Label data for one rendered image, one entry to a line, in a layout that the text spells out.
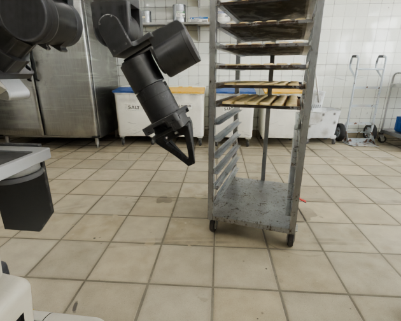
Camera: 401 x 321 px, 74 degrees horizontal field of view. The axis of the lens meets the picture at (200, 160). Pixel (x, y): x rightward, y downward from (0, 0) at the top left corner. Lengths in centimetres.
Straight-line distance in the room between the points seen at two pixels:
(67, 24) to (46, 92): 326
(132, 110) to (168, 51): 319
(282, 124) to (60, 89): 276
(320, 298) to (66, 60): 332
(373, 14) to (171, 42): 424
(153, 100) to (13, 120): 372
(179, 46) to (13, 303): 50
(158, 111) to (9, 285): 40
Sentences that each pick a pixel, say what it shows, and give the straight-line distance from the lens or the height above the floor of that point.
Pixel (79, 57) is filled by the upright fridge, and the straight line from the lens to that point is 354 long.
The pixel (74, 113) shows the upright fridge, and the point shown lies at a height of 47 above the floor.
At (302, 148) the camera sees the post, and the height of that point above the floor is 59.
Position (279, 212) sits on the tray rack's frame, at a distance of 165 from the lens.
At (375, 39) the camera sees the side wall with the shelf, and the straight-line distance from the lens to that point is 460.
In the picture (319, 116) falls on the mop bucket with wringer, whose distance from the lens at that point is 391.
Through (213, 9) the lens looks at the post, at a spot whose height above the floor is 120.
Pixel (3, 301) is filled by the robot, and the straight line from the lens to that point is 58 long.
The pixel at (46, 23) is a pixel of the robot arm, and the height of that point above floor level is 99.
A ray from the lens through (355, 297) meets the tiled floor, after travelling 146.
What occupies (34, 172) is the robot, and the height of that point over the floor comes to 78.
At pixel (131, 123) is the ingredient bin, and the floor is 29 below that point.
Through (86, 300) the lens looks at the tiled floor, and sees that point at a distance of 137.
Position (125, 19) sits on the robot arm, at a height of 100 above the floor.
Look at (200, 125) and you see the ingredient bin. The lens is 349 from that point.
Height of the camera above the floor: 92
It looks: 18 degrees down
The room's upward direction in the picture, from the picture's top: straight up
